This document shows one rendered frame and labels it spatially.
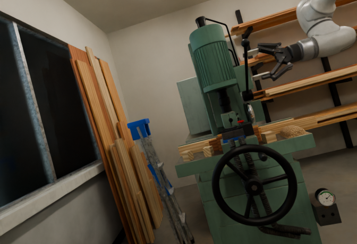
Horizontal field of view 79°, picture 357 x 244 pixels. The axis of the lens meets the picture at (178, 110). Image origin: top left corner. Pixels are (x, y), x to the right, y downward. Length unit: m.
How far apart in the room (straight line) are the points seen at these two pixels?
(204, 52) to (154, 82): 2.47
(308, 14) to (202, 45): 0.46
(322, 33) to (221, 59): 0.41
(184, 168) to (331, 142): 3.14
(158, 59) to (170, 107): 0.79
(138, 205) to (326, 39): 2.00
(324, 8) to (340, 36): 0.13
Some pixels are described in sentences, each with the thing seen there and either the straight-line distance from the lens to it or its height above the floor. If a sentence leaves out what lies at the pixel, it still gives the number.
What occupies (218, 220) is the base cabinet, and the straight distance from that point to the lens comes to 1.09.
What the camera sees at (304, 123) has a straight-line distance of 1.20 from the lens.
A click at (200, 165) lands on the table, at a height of 0.88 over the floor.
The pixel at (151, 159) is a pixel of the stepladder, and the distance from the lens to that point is 1.80.
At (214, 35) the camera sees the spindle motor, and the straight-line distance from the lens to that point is 1.10.
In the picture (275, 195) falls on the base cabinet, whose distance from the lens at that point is 1.07.
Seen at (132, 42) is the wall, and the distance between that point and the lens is 3.73.
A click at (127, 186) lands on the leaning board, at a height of 0.58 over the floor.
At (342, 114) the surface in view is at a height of 0.58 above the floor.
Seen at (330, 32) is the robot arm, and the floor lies 1.28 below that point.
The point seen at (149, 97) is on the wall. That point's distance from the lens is 3.50.
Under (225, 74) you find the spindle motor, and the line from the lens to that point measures 1.06.
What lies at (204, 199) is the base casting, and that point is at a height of 0.72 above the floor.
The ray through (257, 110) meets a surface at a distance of 1.30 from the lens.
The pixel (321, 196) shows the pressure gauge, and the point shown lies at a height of 0.67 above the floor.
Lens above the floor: 1.12
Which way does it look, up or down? 1 degrees up
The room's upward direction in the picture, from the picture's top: 15 degrees counter-clockwise
